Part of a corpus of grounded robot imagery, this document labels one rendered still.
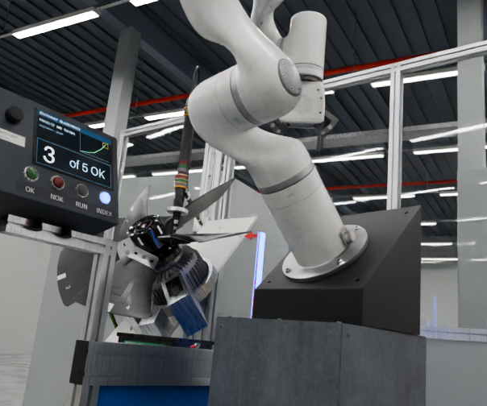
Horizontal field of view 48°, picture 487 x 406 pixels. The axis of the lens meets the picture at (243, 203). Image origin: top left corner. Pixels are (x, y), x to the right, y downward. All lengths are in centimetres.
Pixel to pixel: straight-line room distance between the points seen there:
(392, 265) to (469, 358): 97
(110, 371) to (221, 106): 55
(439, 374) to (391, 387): 96
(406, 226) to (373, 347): 26
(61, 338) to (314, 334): 366
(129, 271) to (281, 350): 80
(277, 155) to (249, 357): 38
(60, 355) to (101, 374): 337
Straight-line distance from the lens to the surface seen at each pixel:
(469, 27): 655
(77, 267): 191
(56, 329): 455
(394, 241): 107
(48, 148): 99
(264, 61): 96
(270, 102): 96
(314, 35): 129
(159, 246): 176
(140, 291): 163
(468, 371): 198
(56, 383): 449
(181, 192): 177
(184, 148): 181
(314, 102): 123
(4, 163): 93
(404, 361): 109
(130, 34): 898
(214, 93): 101
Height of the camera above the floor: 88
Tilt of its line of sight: 14 degrees up
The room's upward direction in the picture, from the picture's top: 6 degrees clockwise
